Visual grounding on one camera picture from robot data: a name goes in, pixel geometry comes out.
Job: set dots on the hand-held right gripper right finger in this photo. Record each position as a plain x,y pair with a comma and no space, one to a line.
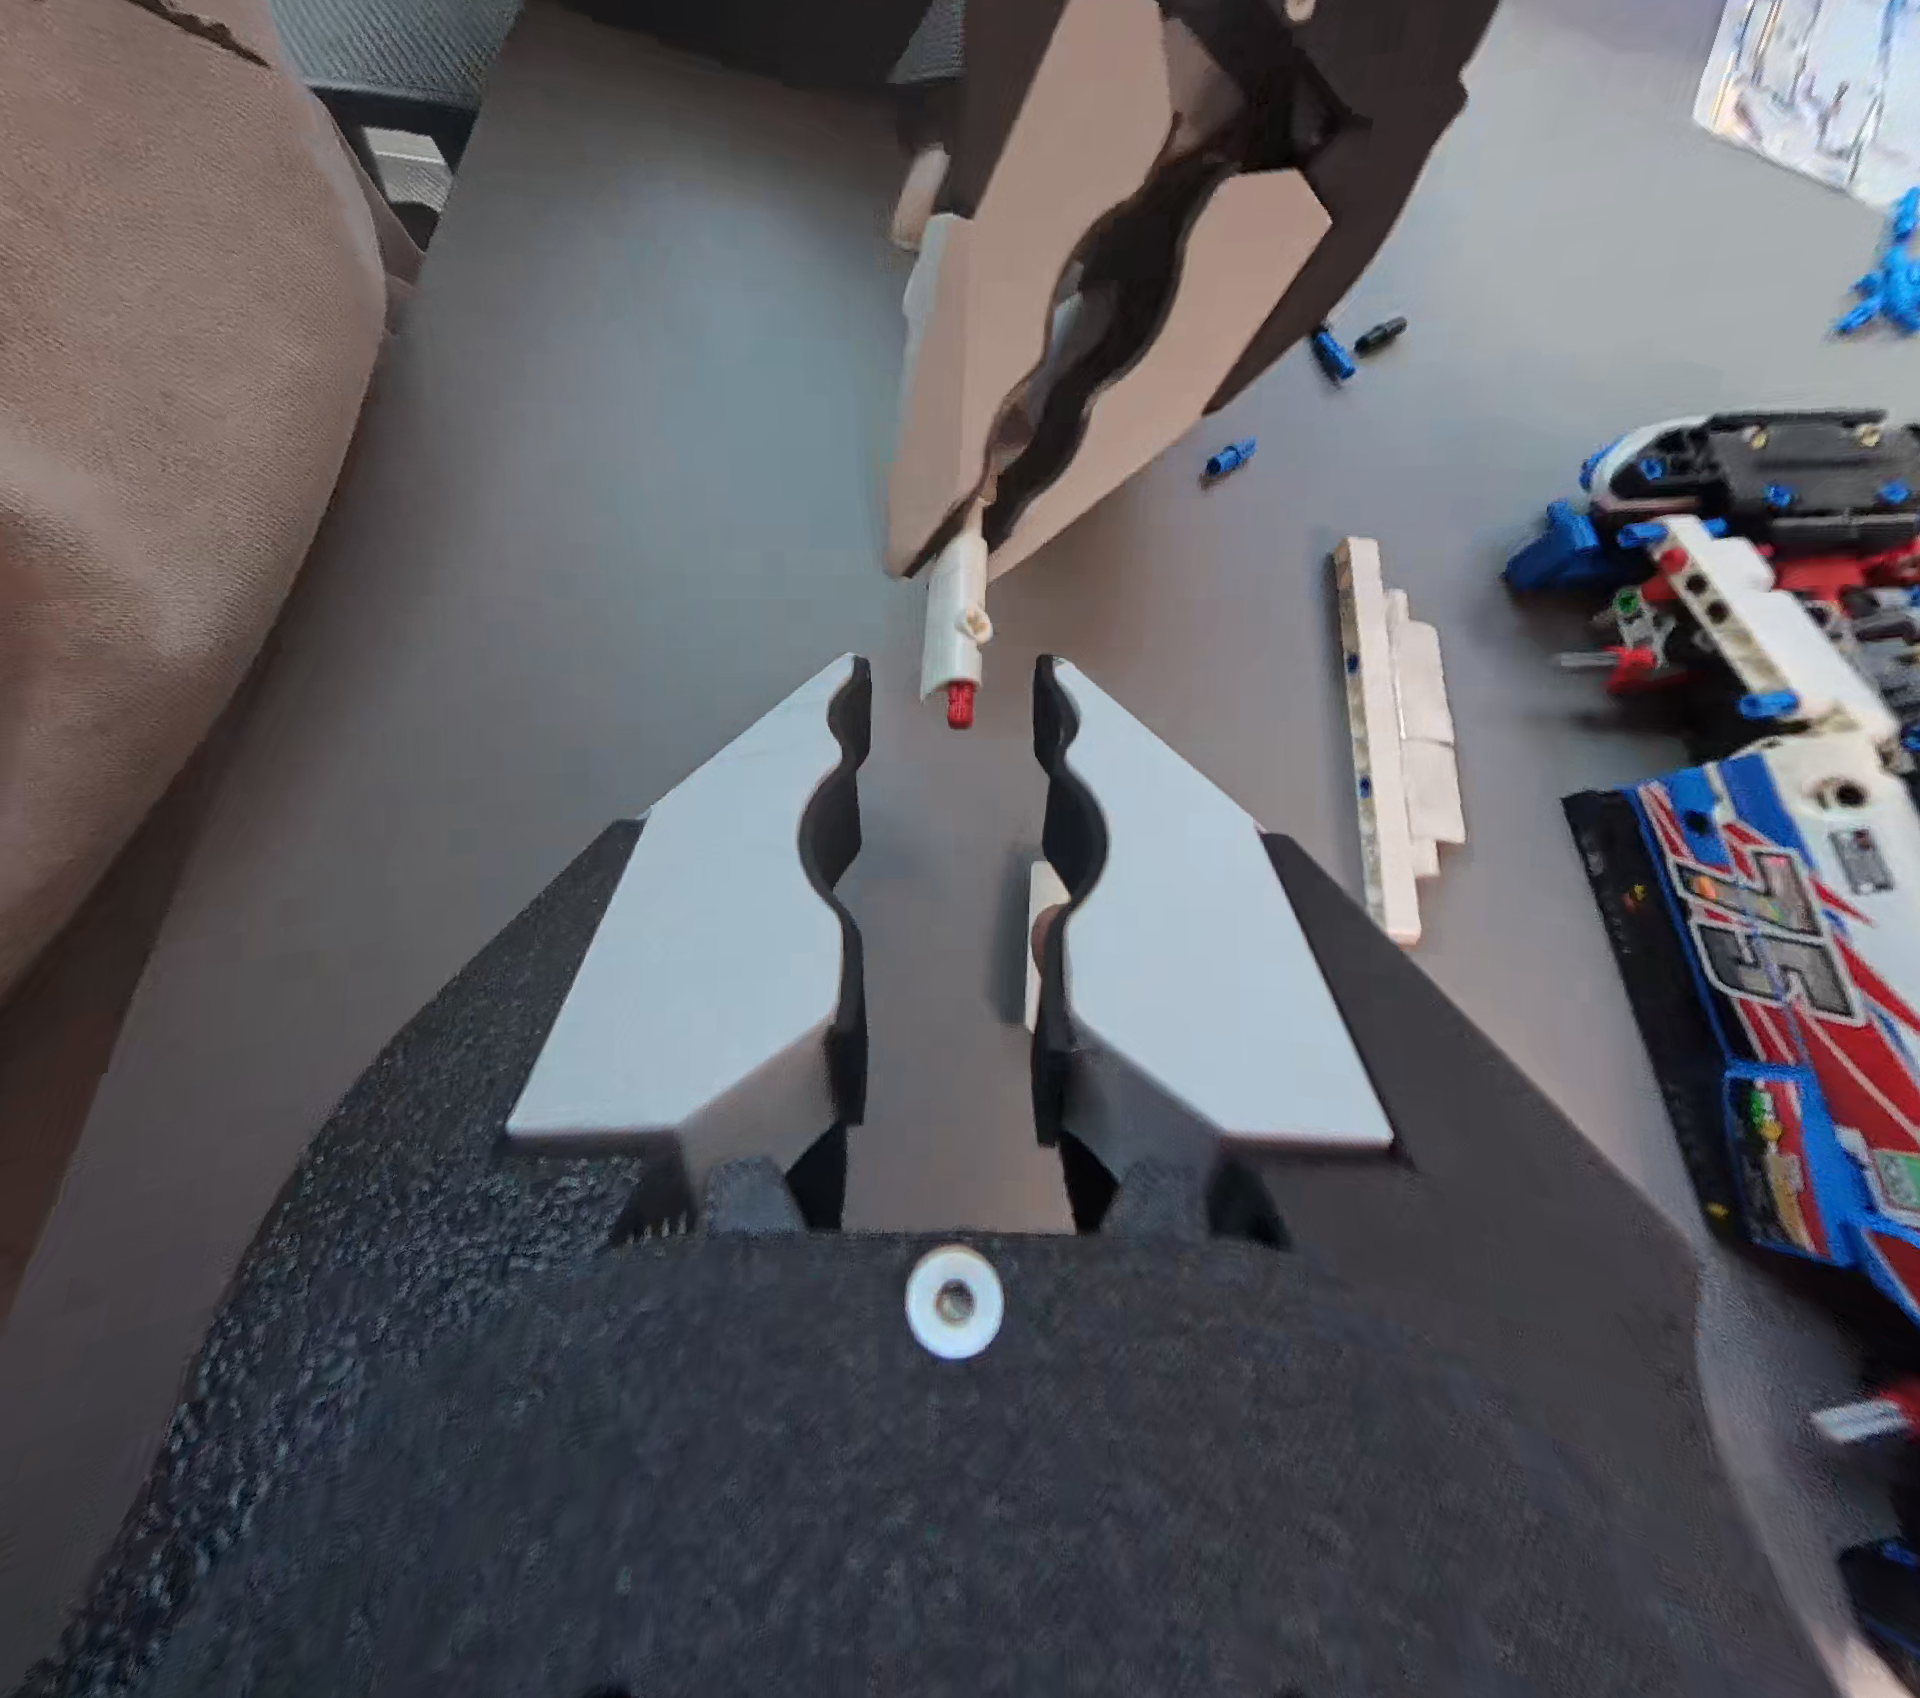
1218,978

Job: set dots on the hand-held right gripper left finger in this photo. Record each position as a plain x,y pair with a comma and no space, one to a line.
702,949

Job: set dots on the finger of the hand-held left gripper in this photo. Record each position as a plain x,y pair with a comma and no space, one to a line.
1019,229
1199,304

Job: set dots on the blue connector pin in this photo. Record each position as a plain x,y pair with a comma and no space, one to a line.
1229,461
1341,361

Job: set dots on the printed instruction sheet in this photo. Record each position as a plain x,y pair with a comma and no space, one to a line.
1818,31

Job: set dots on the small white brick piece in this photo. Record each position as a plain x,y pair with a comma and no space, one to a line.
956,622

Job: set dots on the grey desk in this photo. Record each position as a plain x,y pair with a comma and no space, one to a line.
678,378

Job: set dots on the black office chair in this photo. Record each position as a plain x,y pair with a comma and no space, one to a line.
375,1

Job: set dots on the person's beige sweatshirt torso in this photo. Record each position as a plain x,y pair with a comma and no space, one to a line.
149,378

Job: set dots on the toy brick race car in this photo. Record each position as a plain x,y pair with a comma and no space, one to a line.
1801,949

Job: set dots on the pile of blue pins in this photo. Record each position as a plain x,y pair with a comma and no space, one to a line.
1896,281

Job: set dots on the white brick beam assembly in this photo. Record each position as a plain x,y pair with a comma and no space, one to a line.
1396,752

